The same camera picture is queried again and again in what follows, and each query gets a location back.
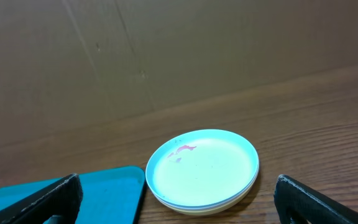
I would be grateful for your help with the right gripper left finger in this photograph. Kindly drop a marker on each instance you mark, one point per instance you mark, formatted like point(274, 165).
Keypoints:
point(58, 202)

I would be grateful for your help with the light blue plate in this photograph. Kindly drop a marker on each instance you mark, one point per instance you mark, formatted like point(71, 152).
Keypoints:
point(201, 169)

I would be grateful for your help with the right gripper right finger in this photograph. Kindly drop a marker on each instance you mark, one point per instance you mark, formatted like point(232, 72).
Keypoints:
point(296, 203)

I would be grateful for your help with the white plate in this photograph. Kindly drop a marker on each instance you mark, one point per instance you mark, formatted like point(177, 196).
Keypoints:
point(208, 206)

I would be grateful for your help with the yellow plate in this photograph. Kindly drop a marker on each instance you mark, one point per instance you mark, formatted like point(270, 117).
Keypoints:
point(211, 210)

